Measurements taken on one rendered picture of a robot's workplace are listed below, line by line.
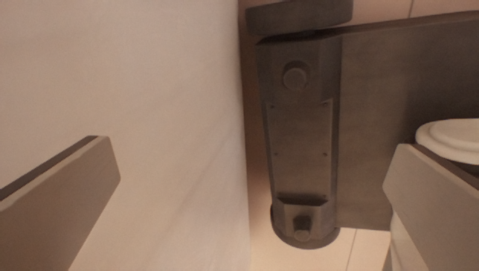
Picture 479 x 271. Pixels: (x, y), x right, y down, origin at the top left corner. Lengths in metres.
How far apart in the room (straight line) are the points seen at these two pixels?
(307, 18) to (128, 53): 0.30
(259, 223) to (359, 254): 0.37
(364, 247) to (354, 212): 0.37
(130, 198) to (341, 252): 0.89
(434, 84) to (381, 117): 0.09
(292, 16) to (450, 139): 0.28
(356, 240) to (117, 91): 0.91
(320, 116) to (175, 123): 0.30
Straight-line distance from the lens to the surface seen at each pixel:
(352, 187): 0.61
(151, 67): 0.24
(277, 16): 0.44
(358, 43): 0.48
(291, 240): 0.70
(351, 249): 1.03
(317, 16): 0.45
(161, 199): 0.27
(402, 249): 0.30
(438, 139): 0.42
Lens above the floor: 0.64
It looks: 58 degrees down
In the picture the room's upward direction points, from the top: 152 degrees counter-clockwise
